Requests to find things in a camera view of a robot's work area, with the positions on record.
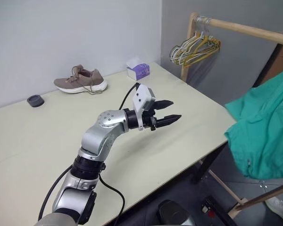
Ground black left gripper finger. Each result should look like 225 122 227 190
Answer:
156 114 182 128
155 99 175 111

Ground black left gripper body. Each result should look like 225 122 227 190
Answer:
141 101 160 132

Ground green shorts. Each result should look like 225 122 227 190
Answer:
224 66 283 181

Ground purple and white tissue box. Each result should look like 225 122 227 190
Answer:
125 56 150 81

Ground black table leg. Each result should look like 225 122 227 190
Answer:
191 140 228 185

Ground bunch of clothes hangers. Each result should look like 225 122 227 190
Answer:
173 16 214 64

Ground taupe sneaker with white sole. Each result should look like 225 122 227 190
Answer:
53 64 109 96

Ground dark rounded shape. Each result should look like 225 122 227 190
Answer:
158 199 195 226

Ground black device with red button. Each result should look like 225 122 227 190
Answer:
201 197 237 226

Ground wooden clothes rack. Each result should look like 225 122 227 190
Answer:
180 12 283 219

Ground small black round puck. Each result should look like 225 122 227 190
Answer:
26 94 46 109

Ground white grey sneaker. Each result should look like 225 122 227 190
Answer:
265 196 283 226

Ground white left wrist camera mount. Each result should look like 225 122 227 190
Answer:
132 84 157 131

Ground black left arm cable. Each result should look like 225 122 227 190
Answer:
37 82 142 226

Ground white wire hanger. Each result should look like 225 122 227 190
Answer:
169 16 209 62

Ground yellow wire hanger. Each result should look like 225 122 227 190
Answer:
182 32 222 68
176 29 220 66

